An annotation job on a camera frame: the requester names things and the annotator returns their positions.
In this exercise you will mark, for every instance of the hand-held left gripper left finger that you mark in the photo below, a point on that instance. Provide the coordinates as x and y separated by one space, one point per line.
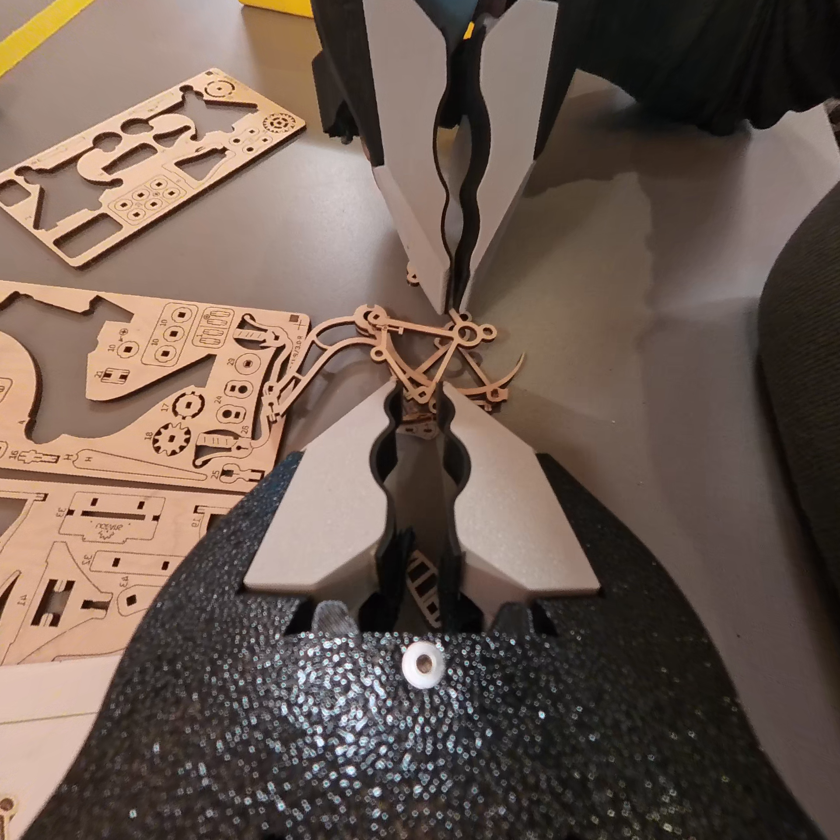
315 525

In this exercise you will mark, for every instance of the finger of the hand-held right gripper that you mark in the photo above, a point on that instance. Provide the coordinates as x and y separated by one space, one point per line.
407 131
518 131

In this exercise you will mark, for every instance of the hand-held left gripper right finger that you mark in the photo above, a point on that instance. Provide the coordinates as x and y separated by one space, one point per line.
525 525

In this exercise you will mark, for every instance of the triangular wooden bicycle frame part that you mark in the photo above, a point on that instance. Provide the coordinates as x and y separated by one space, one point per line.
441 366

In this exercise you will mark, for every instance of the wooden bicycle frame with saddle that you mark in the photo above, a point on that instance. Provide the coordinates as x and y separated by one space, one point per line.
379 354

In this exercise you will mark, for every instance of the yellow plastic bin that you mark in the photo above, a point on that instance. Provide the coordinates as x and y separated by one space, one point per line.
275 5

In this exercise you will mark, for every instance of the small oblong wooden part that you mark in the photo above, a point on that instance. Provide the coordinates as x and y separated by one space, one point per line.
423 584

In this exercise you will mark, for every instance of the wooden part sheet with slots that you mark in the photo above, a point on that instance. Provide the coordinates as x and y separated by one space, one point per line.
111 525

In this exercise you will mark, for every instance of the narrow wooden part sheet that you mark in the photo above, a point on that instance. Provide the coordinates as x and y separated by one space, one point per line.
148 200

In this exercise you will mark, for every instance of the wooden part sheet with gears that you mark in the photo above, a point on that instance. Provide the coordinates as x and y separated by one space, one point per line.
164 341

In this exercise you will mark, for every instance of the yellow tape strip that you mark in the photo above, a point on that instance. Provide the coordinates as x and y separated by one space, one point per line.
52 36

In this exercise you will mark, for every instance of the person's dark clothing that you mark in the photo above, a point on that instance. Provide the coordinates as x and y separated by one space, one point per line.
807 394

